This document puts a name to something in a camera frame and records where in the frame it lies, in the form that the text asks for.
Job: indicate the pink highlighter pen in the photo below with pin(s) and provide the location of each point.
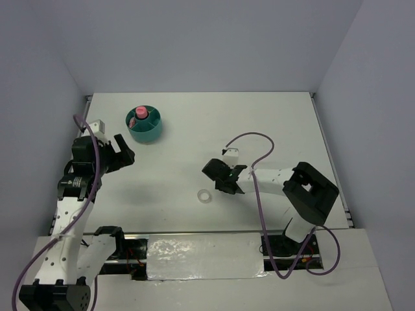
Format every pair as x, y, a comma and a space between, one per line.
132, 122

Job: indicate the clear tape roll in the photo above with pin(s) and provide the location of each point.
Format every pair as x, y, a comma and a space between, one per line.
204, 196

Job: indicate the pink-capped crayon bottle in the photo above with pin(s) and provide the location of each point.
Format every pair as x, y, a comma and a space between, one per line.
141, 113

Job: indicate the silver foil sheet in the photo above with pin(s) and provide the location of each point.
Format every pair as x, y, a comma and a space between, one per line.
204, 257

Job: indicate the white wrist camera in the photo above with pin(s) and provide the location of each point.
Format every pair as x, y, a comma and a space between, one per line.
98, 129
230, 156

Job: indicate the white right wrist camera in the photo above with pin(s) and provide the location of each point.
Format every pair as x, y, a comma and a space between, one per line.
230, 156

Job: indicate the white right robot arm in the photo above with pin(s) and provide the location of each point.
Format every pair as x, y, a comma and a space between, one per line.
309, 192

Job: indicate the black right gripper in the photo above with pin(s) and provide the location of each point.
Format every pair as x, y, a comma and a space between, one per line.
217, 186

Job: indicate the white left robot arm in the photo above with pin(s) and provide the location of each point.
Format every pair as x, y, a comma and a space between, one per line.
66, 275

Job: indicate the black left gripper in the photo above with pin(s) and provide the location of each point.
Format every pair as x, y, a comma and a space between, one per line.
120, 159

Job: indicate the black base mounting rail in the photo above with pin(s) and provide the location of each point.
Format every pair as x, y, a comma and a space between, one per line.
133, 262

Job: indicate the teal round compartment organizer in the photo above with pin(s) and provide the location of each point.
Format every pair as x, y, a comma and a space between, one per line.
147, 130

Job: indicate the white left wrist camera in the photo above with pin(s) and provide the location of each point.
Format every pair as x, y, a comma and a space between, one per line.
98, 129

